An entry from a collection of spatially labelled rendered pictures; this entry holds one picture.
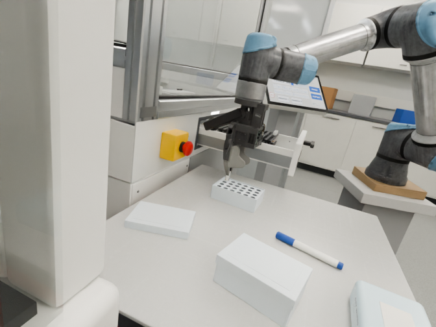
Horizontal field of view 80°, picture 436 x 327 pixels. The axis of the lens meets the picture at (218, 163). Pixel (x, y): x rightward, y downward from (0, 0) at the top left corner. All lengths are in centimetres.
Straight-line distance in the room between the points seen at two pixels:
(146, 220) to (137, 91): 27
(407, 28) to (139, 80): 71
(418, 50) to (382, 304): 68
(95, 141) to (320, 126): 376
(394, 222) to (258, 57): 87
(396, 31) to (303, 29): 175
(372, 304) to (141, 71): 56
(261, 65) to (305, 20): 203
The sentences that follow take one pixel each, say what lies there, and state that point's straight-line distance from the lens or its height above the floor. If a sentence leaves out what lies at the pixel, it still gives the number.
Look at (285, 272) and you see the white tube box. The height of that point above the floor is 81.
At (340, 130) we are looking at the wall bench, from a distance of 388.
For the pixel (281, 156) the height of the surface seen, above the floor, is 87.
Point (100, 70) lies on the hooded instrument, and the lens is 17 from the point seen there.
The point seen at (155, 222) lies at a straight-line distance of 55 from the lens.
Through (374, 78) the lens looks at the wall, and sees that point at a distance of 460.
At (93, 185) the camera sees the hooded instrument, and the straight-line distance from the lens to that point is 19.
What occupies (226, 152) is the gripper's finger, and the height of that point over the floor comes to 88.
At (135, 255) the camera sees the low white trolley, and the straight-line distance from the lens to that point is 49.
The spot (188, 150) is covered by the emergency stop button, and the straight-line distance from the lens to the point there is 69.
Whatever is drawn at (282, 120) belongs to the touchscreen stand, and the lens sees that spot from 194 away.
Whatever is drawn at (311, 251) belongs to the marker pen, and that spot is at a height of 77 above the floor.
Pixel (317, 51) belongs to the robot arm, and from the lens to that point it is 88.
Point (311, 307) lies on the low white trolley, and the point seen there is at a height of 76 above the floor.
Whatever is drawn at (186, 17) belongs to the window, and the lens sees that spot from 77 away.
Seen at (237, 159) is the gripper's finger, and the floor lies 87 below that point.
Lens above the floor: 107
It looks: 18 degrees down
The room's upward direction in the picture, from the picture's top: 10 degrees clockwise
